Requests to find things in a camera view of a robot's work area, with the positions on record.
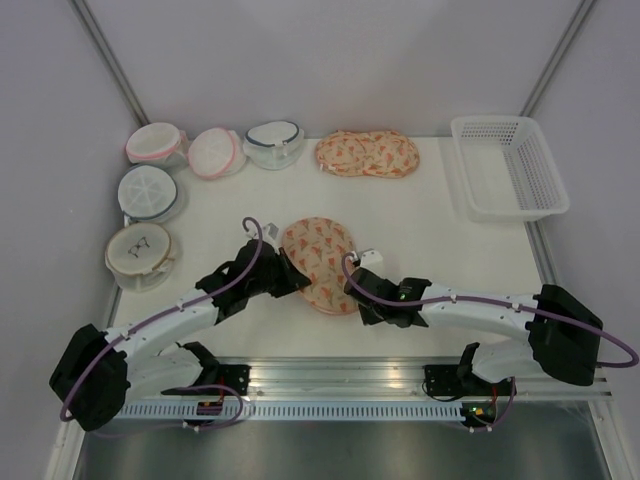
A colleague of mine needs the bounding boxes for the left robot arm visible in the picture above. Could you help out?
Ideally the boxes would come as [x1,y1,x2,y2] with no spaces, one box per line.
[49,240,311,432]

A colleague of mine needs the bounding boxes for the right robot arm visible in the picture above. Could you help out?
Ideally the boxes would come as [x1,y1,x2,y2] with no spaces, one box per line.
[344,268,603,395]

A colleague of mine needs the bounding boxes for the navy trimmed white mesh bag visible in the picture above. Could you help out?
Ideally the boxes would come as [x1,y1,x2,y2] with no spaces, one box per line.
[243,121,305,171]

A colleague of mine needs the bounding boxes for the beige round bag with glasses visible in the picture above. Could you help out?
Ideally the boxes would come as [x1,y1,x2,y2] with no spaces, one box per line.
[104,223,177,293]

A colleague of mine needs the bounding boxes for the pink trimmed white mesh bag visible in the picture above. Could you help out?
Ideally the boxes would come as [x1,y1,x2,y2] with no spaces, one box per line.
[188,127,246,180]

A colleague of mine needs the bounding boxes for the blue trimmed round laundry bag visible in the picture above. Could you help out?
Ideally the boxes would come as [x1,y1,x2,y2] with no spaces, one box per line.
[117,164,186,225]

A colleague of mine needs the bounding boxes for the pink trimmed round laundry bag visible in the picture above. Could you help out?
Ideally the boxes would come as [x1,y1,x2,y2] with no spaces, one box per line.
[125,122,188,170]

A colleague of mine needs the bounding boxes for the white plastic basket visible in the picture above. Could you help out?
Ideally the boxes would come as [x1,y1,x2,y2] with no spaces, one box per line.
[450,115,570,222]

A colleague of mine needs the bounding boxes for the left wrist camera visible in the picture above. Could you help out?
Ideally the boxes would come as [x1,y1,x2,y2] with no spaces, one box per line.
[261,222,279,242]

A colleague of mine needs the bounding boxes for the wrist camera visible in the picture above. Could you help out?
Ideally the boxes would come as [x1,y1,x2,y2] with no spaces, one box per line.
[357,249,384,272]
[261,222,279,242]

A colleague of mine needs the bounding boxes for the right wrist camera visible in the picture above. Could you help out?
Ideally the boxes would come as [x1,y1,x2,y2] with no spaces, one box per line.
[357,249,384,272]

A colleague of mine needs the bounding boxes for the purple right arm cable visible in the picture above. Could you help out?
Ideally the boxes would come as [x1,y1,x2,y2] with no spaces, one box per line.
[341,253,640,434]

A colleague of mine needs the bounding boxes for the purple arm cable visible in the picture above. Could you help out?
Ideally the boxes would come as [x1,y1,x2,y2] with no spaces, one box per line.
[341,253,640,434]
[58,216,266,439]

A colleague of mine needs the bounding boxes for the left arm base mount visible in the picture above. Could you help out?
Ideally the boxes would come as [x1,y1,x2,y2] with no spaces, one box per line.
[195,364,251,396]

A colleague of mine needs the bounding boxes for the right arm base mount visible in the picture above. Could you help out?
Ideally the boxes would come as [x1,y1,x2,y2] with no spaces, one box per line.
[422,364,512,401]

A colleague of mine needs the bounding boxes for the white slotted cable duct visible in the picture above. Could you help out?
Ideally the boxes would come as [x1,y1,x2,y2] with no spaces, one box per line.
[115,398,464,422]

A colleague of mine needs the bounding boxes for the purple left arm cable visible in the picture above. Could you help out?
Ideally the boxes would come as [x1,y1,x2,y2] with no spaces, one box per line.
[58,216,266,439]

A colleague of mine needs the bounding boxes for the aluminium frame post left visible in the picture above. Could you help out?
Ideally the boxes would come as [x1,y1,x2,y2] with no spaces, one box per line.
[68,0,150,127]

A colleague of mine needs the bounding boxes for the aluminium frame post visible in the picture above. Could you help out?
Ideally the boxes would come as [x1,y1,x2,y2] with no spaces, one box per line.
[68,0,150,127]
[519,0,599,118]

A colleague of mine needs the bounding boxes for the aluminium frame post right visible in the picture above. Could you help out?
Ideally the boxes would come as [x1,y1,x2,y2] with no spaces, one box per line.
[519,0,599,118]

